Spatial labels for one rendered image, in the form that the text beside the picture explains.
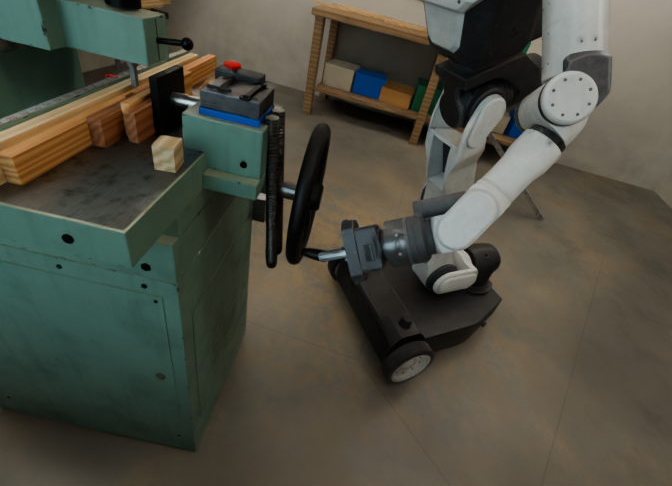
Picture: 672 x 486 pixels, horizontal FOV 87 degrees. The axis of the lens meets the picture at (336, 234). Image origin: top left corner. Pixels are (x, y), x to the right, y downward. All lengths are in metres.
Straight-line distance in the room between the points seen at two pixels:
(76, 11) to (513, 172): 0.73
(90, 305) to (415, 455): 1.04
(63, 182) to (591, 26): 0.78
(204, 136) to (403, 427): 1.12
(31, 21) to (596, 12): 0.84
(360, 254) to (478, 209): 0.22
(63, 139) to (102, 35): 0.19
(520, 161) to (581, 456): 1.26
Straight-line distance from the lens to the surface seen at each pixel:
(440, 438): 1.44
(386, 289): 1.48
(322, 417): 1.34
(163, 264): 0.65
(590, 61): 0.70
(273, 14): 4.14
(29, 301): 0.92
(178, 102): 0.71
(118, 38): 0.72
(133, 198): 0.54
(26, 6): 0.76
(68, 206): 0.54
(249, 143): 0.62
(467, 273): 1.51
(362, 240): 0.66
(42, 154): 0.61
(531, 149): 0.67
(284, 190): 0.72
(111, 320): 0.84
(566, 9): 0.73
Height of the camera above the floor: 1.20
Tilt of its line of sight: 37 degrees down
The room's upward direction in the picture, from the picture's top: 14 degrees clockwise
